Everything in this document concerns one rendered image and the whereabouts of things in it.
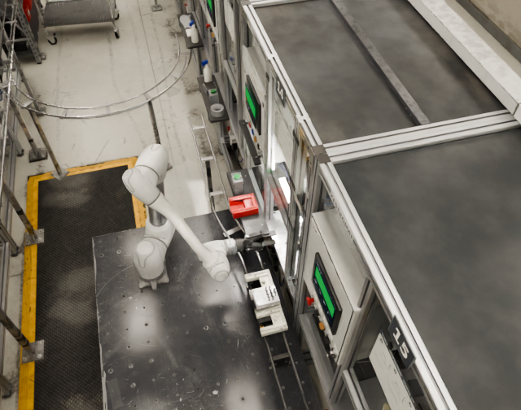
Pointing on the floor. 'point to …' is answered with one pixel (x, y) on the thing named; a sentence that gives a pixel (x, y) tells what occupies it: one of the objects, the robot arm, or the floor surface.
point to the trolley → (77, 14)
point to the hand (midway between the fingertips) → (270, 237)
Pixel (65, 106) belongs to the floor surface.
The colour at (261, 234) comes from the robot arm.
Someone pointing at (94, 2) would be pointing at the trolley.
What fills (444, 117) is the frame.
